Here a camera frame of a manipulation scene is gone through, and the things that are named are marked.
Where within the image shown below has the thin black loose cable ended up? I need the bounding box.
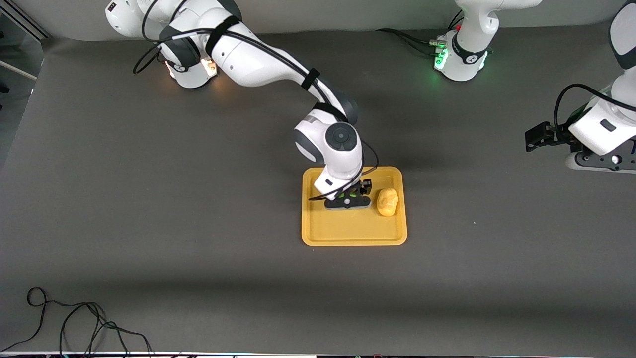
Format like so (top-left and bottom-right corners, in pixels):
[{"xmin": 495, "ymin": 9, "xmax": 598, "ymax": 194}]
[{"xmin": 0, "ymin": 287, "xmax": 155, "ymax": 357}]

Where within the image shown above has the yellow plastic tray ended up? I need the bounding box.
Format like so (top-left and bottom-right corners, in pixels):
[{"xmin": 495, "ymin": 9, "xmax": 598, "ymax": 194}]
[{"xmin": 301, "ymin": 166, "xmax": 408, "ymax": 247}]

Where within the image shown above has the dark metal frame rail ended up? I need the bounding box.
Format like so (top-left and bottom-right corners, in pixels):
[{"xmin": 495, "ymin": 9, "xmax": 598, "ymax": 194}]
[{"xmin": 0, "ymin": 9, "xmax": 52, "ymax": 40}]

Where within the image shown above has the yellow potato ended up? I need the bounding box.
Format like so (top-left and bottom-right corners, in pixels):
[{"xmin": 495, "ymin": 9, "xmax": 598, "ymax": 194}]
[{"xmin": 376, "ymin": 187, "xmax": 399, "ymax": 218}]

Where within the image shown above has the white bar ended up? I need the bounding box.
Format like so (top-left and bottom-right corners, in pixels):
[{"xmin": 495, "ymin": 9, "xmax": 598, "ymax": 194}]
[{"xmin": 0, "ymin": 61, "xmax": 39, "ymax": 81}]

